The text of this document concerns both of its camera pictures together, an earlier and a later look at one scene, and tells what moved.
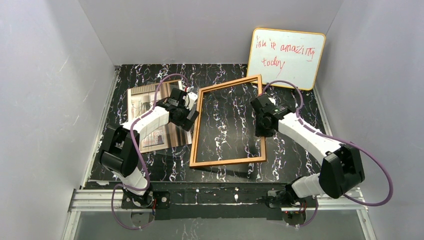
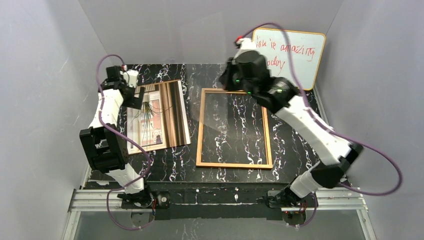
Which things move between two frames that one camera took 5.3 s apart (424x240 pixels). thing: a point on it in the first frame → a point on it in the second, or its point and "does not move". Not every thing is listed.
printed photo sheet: [140, 101] does not move
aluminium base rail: [87, 200] does not move
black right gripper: [259, 124] → [226, 78]
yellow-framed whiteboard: [277, 54] does not move
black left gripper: [191, 117] → [133, 96]
